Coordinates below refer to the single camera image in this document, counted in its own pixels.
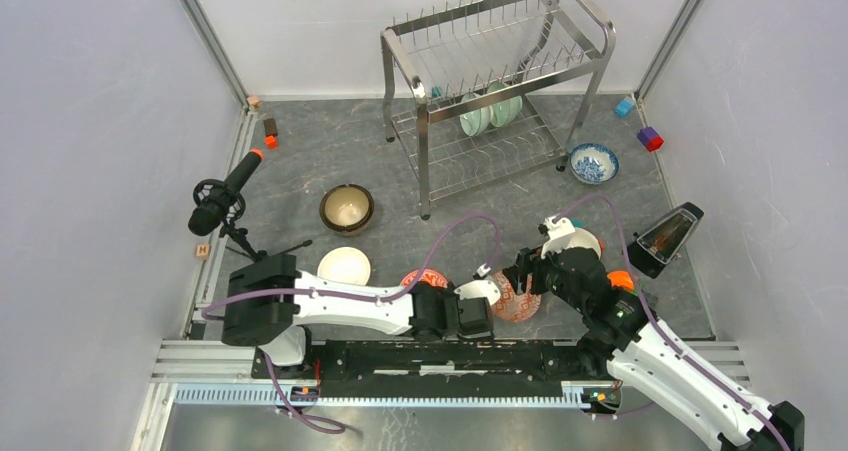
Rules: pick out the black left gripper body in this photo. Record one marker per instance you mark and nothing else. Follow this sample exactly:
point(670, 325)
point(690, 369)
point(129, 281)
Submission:
point(463, 299)

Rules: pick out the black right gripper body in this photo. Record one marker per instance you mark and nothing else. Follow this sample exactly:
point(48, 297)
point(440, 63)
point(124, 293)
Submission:
point(545, 274)

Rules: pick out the blue white zigzag bowl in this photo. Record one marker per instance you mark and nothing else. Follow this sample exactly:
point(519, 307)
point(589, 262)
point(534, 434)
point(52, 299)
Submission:
point(511, 306)

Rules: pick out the teal glazed bowl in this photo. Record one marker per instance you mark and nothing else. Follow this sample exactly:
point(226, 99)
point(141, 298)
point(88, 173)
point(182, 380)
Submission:
point(581, 238)

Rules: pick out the blue white floral bowl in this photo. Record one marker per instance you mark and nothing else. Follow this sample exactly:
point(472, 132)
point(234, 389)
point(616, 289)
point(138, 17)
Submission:
point(593, 164)

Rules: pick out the orange bowl white inside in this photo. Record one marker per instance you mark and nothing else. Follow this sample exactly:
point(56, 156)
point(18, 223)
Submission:
point(345, 265)

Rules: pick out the black patterned bowl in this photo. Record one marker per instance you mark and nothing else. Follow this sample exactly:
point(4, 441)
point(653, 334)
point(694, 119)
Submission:
point(347, 209)

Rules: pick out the stainless steel dish rack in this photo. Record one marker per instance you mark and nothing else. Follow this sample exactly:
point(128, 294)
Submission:
point(480, 52)

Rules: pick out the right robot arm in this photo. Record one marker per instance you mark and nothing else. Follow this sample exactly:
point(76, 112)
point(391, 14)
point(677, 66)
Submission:
point(627, 341)

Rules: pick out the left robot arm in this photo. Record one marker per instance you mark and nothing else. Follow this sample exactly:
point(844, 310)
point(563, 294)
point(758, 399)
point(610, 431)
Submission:
point(269, 303)

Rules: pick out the orange arch block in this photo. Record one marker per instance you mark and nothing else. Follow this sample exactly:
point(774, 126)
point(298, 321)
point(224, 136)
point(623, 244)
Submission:
point(622, 279)

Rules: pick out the black metronome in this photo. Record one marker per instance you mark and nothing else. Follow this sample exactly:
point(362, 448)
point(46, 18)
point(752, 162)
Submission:
point(653, 250)

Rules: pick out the red purple block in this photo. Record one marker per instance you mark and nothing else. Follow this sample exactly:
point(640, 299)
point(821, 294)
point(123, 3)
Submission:
point(650, 139)

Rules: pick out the green checked small bowl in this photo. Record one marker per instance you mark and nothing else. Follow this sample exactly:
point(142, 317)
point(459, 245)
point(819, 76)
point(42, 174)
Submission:
point(477, 121)

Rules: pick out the pale green bowl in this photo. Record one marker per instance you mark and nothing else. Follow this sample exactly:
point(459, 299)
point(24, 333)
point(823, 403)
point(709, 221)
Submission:
point(504, 112)

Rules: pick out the light blue block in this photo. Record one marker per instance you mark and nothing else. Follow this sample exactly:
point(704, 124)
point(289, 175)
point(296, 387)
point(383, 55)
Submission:
point(624, 107)

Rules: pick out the black mini tripod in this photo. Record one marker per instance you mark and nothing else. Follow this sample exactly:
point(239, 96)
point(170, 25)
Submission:
point(239, 242)

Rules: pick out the brown block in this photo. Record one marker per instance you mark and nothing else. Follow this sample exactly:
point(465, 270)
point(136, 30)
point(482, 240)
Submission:
point(270, 127)

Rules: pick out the wooden letter cube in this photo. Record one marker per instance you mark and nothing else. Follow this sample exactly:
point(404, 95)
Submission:
point(202, 251)

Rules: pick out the black microphone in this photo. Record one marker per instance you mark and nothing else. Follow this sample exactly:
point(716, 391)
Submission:
point(218, 202)

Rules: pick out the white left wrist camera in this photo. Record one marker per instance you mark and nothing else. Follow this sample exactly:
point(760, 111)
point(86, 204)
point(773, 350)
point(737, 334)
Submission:
point(482, 285)

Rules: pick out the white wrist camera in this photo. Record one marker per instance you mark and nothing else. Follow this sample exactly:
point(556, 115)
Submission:
point(559, 232)
point(482, 285)

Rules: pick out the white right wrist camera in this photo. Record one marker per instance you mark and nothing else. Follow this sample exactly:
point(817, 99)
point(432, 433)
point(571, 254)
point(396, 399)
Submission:
point(559, 232)

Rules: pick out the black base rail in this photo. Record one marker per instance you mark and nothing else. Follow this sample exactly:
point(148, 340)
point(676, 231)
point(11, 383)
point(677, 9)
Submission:
point(449, 369)

